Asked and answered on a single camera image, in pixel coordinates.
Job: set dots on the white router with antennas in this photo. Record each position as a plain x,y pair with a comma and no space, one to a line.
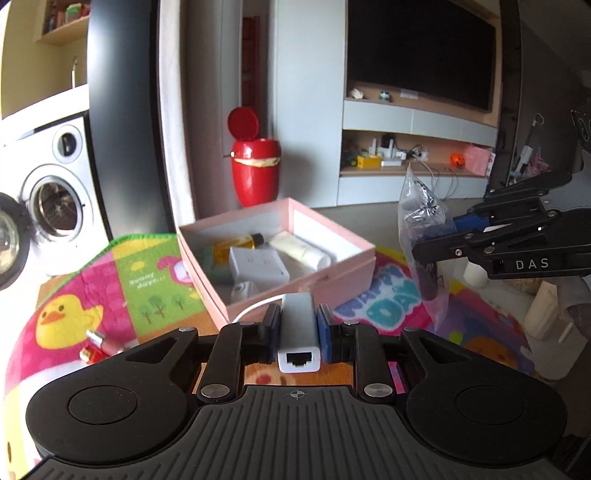
390,154

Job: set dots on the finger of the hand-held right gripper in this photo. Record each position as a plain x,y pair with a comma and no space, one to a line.
473,222
443,249

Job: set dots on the silver network adapter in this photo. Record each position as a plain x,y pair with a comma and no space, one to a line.
299,332

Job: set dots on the white wall cabinet unit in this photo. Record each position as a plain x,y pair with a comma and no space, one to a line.
369,115

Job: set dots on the red trash bin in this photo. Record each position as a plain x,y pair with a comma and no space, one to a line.
254,180

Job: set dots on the yellow box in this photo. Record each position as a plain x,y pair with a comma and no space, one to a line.
369,162

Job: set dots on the pink storage box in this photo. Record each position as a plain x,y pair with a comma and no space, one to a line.
478,161

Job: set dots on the clear plastic bag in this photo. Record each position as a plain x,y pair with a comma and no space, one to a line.
422,207

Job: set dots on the white crumpled ornament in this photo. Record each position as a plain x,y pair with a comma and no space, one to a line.
356,93

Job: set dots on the colourful printed play mat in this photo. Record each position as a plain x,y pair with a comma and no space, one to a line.
152,286

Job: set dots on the white curtain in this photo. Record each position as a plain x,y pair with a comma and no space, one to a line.
178,115

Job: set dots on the white cylinder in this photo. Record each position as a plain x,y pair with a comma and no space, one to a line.
541,311

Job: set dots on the small white round device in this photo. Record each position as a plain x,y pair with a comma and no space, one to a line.
244,293

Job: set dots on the black television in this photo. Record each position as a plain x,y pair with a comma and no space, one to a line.
415,46

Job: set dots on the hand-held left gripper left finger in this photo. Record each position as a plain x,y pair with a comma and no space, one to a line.
272,332

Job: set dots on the yellow bottle with black cap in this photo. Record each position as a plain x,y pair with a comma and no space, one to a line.
235,244

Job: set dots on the wooden wall shelf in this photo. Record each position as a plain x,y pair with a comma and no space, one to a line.
60,30

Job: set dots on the orange pumpkin toy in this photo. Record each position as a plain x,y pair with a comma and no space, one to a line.
456,160

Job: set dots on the white washing machine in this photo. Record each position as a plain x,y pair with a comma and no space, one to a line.
55,198

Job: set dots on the pink cardboard box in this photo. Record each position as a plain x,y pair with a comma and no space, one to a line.
346,272

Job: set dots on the small white box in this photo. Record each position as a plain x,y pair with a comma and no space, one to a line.
258,265

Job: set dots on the white tube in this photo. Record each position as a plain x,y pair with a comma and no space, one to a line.
300,249

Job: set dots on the green toy tractor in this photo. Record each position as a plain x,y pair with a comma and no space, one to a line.
351,160

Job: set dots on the small teal toy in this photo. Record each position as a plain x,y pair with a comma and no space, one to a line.
385,96

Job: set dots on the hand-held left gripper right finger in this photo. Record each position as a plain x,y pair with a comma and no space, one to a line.
327,332

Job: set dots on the beige bin liner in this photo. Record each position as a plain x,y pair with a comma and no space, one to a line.
256,162

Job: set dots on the red wall hanging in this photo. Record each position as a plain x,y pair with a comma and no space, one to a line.
250,60

